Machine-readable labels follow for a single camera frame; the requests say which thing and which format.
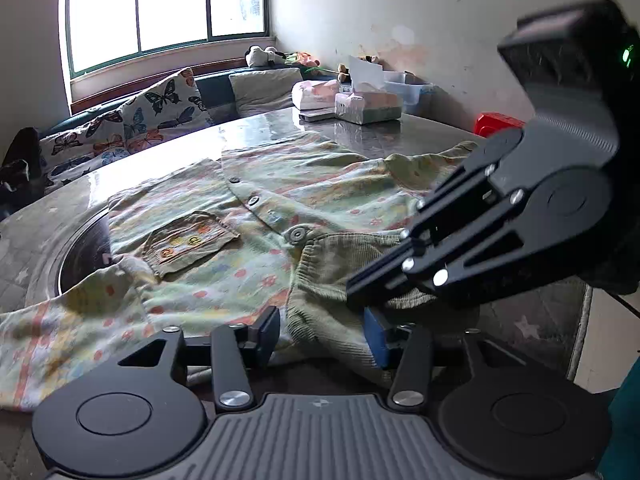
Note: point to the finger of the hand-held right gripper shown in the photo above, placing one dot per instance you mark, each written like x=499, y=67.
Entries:
x=450, y=265
x=465, y=180

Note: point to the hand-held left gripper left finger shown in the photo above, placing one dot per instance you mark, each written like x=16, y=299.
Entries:
x=270, y=331

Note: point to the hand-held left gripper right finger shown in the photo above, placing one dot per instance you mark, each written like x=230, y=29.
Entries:
x=376, y=341

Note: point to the green patterned child's shirt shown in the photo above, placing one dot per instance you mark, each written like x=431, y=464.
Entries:
x=250, y=270

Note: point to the red plastic stool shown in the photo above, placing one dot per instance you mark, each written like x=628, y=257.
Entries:
x=497, y=124

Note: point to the translucent blue plastic bin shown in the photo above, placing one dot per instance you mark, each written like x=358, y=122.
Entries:
x=412, y=95

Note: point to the open pink green tissue pack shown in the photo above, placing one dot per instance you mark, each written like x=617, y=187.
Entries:
x=367, y=107

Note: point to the small plush toys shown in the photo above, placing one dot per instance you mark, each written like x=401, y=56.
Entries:
x=345, y=71

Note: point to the white flat device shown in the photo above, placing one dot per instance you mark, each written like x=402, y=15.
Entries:
x=316, y=115

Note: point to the round black table heater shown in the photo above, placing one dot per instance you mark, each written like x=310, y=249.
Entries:
x=82, y=255

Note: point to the pink and green plush toy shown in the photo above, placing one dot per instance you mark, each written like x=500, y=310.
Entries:
x=302, y=59

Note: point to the grey cushion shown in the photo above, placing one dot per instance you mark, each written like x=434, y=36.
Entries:
x=265, y=91

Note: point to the panda plush toy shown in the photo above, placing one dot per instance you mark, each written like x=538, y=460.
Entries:
x=262, y=56

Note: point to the teal cloth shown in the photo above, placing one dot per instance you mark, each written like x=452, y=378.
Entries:
x=625, y=430

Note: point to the grey quilted star table cover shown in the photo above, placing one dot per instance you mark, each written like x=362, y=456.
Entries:
x=45, y=245

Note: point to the blue sofa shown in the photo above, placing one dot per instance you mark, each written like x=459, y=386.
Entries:
x=215, y=91

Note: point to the butterfly print pillow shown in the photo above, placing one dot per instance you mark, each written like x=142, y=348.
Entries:
x=85, y=145
x=160, y=105

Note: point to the black bag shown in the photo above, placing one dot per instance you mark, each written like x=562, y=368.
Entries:
x=20, y=170

